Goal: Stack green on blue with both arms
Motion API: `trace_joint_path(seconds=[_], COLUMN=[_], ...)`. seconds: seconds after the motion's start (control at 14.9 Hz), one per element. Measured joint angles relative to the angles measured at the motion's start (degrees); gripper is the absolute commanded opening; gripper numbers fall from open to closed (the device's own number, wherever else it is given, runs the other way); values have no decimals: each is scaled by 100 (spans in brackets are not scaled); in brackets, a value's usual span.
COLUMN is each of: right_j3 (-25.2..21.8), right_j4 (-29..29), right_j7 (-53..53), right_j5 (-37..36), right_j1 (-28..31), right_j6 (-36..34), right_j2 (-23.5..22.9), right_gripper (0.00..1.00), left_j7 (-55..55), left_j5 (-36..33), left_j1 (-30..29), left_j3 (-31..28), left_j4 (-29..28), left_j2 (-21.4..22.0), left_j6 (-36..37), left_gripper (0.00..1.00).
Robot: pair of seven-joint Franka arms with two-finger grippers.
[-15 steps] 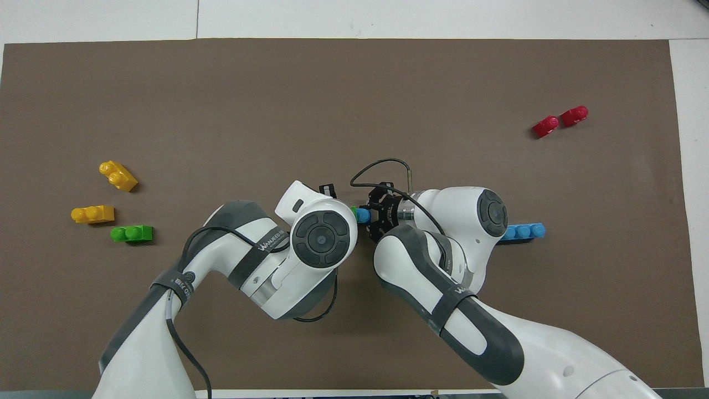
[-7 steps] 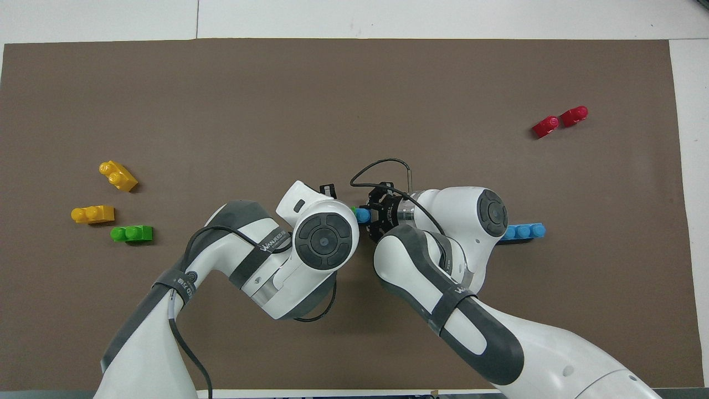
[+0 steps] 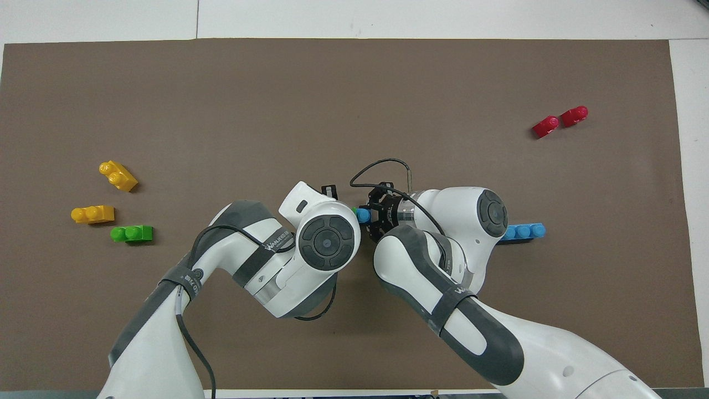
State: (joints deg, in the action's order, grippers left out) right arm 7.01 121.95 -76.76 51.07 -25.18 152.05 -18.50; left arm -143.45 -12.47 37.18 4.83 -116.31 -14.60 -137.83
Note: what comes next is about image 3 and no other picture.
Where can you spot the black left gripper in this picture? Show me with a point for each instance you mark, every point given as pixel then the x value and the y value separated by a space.
pixel 331 192

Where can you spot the brown paper table mat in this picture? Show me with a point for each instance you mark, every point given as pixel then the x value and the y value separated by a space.
pixel 354 100

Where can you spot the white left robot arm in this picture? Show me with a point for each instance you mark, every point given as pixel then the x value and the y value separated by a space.
pixel 327 241

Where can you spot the yellow two-stud toy brick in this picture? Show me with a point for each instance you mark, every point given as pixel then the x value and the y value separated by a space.
pixel 119 177
pixel 94 214

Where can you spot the red single-stud toy brick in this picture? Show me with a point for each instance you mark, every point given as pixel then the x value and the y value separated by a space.
pixel 545 127
pixel 573 116

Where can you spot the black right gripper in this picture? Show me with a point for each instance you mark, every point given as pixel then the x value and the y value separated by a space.
pixel 394 213

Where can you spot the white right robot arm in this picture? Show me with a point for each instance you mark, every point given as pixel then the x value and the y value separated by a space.
pixel 476 216

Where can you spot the blue three-stud toy brick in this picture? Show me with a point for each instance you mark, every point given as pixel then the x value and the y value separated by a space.
pixel 364 215
pixel 526 231

